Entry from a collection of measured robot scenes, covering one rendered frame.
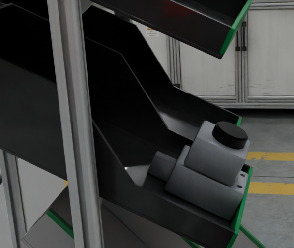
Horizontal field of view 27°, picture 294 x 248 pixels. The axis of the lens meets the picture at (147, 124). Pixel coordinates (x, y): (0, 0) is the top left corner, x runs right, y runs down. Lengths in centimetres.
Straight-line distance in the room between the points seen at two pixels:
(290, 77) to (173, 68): 81
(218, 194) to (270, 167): 310
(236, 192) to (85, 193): 13
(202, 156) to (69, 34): 16
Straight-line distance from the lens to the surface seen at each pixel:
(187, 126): 71
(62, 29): 44
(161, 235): 66
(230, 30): 43
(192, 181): 53
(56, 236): 54
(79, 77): 44
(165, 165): 55
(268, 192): 333
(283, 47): 429
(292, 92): 437
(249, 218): 306
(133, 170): 55
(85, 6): 49
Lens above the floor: 145
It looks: 19 degrees down
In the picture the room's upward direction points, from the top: 4 degrees counter-clockwise
